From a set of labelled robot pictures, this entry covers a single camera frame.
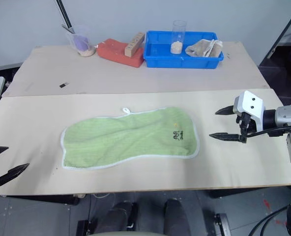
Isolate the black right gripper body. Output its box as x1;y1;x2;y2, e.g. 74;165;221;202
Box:
235;112;258;136

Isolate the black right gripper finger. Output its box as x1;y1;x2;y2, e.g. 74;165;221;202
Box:
208;132;247;145
215;105;235;117

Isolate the green towel with white trim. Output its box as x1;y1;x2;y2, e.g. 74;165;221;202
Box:
60;106;201;171

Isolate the beige crumpled cloth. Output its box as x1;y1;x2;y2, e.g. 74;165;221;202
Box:
184;38;224;59

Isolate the clear cylinder with beige powder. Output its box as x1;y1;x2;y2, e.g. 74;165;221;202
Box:
170;20;187;54

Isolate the blue plastic tray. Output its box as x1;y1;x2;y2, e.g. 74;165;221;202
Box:
143;30;225;69

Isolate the wooden block with holes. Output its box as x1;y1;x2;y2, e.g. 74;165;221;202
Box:
124;31;146;58

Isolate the dark rounded shape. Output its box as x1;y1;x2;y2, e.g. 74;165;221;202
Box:
103;201;139;236

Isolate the red brick-shaped block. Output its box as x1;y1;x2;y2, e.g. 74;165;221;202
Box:
97;38;145;68

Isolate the purple scoop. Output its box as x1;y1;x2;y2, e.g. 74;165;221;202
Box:
73;33;90;51

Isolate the clear plastic measuring beaker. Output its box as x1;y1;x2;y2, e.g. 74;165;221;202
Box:
65;24;97;58

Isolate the black ribbed rod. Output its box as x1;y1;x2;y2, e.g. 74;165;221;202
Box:
55;0;75;33

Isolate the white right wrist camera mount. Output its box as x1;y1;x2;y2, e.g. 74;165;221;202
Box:
233;90;267;132

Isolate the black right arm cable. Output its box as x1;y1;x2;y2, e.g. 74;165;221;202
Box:
241;124;291;139

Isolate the black table frame bar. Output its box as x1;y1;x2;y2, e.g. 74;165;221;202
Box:
0;194;80;207

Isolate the black looping floor cable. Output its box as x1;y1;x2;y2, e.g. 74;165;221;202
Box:
249;206;289;236

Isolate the dark slanted frame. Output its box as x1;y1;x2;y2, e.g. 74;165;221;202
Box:
259;0;291;67

